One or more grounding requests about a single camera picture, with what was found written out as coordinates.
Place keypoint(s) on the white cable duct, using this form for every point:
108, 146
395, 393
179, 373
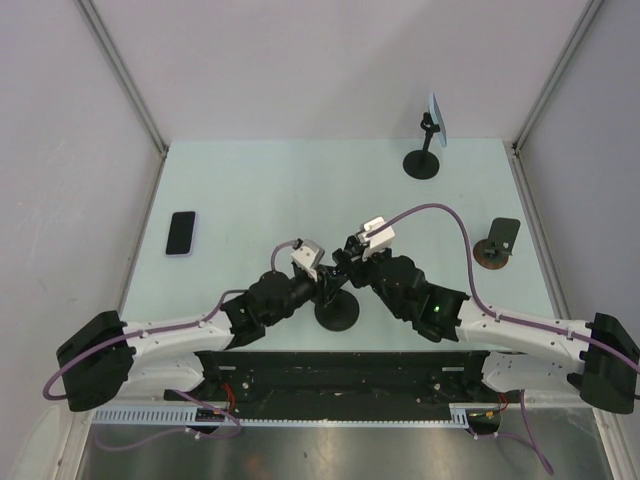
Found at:
451, 416

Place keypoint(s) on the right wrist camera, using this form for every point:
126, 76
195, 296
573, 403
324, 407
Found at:
375, 237

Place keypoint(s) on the black stand with blue phone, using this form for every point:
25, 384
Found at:
423, 164

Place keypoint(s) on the light blue phone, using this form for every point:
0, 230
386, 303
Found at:
438, 124

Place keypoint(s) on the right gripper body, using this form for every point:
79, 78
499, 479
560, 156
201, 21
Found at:
368, 271

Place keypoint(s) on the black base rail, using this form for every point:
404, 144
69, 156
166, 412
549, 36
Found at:
341, 383

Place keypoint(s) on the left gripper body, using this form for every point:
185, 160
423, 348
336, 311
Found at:
319, 289

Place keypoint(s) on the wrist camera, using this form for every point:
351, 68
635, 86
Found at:
375, 237
307, 256

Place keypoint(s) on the wooden base phone stand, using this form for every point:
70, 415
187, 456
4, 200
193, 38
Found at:
494, 251

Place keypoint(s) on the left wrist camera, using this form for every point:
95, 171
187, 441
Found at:
307, 256

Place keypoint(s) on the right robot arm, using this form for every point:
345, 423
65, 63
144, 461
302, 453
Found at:
597, 359

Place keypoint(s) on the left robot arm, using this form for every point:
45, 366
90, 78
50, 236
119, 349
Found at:
105, 355

